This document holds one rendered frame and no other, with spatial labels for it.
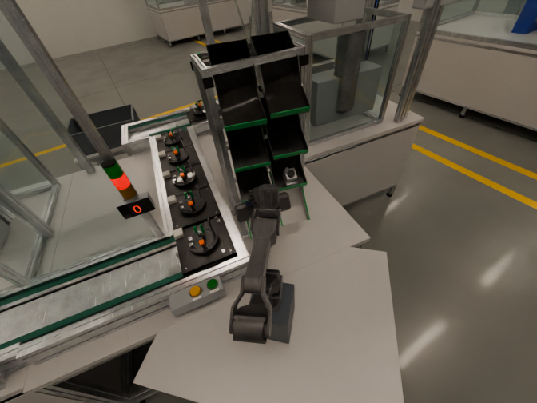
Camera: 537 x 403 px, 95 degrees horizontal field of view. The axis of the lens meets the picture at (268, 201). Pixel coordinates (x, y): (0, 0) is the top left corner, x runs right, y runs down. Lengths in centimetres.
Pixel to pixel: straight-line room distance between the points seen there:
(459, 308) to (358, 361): 138
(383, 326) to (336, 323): 17
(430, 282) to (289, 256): 140
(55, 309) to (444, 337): 219
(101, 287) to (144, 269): 18
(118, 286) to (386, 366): 110
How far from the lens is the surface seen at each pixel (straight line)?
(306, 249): 123
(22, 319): 150
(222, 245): 115
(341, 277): 118
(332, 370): 105
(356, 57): 179
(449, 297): 235
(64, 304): 142
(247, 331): 55
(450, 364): 215
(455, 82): 452
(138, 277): 129
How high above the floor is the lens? 189
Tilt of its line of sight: 45 degrees down
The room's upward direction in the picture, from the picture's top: 7 degrees counter-clockwise
